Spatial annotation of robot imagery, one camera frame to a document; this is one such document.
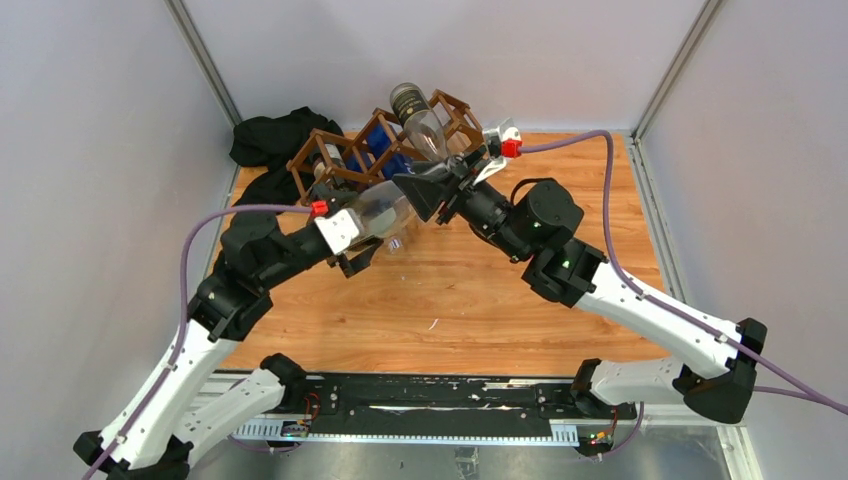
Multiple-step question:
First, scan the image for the brown wooden wine rack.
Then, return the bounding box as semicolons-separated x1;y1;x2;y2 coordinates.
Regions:
286;89;483;204

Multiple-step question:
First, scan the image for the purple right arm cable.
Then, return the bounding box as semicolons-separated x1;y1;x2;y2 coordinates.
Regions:
503;130;848;417

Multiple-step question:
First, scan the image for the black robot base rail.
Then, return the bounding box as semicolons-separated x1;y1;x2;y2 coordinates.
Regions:
225;370;641;445

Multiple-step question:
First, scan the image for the clear bottle with black label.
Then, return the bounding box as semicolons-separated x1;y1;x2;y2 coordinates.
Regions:
389;82;454;176

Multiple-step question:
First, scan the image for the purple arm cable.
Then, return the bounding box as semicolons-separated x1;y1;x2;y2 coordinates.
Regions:
503;130;848;417
80;201;329;480

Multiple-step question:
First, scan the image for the dark green wine bottle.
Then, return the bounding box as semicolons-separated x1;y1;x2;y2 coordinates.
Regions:
309;142;352;193

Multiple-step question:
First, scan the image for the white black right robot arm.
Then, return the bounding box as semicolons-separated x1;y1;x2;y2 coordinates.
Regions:
394;163;767;424

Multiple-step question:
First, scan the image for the aluminium table edge rail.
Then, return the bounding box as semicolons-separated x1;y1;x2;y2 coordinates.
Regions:
625;136;686;301

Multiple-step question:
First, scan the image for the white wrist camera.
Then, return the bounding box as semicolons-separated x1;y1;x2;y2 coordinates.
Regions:
314;208;365;255
473;118;523;185

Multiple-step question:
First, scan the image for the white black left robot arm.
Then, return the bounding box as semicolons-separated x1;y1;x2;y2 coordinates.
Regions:
74;204;403;479

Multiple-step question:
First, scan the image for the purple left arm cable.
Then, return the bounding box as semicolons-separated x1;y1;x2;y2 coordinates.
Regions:
80;201;329;480

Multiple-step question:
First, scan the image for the clear plain glass bottle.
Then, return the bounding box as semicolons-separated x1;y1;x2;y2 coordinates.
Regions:
348;180;418;254

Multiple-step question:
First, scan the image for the blue clear bottle lettered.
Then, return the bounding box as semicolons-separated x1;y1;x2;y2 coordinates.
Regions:
345;126;411;180

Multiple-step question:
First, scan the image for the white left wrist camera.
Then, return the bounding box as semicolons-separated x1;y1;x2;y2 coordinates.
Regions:
314;208;365;255

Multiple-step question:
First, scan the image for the black cloth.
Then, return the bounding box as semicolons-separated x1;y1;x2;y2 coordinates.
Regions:
230;106;343;206

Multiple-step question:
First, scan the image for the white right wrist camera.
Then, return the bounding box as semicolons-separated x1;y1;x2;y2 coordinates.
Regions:
473;118;523;185

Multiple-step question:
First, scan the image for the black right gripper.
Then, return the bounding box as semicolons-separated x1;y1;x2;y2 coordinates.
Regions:
392;146;532;265

